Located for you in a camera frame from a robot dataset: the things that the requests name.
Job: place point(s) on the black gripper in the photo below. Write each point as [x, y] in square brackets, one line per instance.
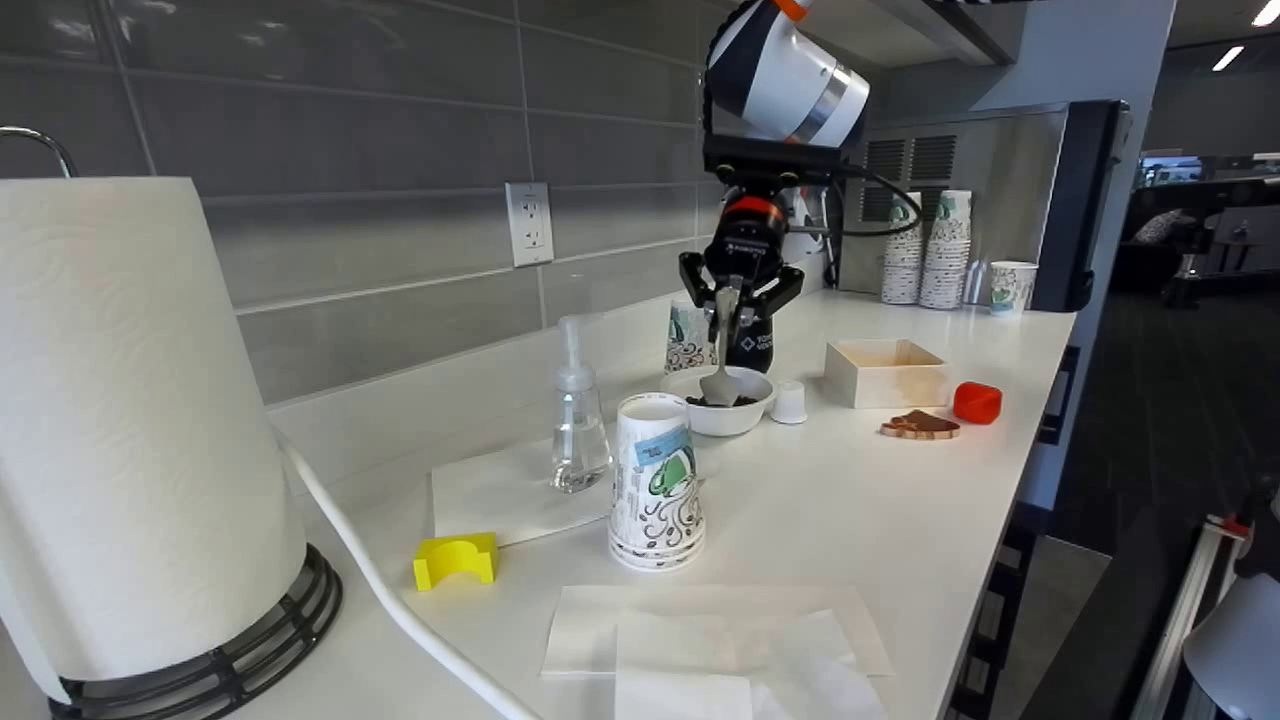
[751, 240]

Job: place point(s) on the silver spatula spoon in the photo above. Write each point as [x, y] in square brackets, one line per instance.
[721, 383]

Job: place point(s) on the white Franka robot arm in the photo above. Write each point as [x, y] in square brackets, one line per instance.
[787, 72]

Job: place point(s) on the white bowl plate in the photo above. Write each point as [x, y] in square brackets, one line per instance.
[725, 418]

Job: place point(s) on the black tumbler with lid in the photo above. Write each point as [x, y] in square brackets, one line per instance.
[752, 345]

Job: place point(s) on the printed paper cup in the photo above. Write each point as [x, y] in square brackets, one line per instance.
[659, 494]
[685, 340]

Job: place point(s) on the brown food bits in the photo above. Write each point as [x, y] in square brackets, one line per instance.
[692, 396]

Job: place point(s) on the small white pod cup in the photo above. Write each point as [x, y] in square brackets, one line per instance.
[791, 407]

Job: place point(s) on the tall stack of paper cups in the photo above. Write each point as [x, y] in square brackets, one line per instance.
[949, 253]
[904, 262]

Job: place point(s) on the wooden box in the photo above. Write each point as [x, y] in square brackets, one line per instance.
[883, 383]

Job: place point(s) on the clear plastic bottle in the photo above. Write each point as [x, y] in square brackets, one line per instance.
[577, 427]

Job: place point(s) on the brown chocolate piece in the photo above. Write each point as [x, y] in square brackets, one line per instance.
[919, 427]

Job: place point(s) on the red plastic block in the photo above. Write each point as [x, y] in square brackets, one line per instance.
[977, 402]

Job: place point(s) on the single paper cup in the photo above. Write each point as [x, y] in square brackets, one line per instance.
[1014, 284]

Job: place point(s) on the black pillar panel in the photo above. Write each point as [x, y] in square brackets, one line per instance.
[1080, 202]

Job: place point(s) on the large flat white napkin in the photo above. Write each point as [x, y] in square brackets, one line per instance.
[587, 643]

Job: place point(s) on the folded white napkin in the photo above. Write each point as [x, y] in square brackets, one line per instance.
[744, 674]

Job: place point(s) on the yellow plastic block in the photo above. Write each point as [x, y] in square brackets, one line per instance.
[457, 561]

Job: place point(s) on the ceiling light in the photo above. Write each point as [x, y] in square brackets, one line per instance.
[1268, 11]
[1227, 59]

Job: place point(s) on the grey tripod stand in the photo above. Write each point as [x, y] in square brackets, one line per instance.
[1233, 643]

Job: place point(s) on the white paper towel roll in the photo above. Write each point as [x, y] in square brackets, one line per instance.
[134, 427]

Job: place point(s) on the chrome kitchen faucet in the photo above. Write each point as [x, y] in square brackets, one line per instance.
[43, 133]

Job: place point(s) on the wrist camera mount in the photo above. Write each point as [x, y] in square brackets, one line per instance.
[773, 161]

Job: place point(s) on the white wall outlet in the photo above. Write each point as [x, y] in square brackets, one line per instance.
[529, 220]

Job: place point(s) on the black framed wall cabinet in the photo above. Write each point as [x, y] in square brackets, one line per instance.
[935, 26]

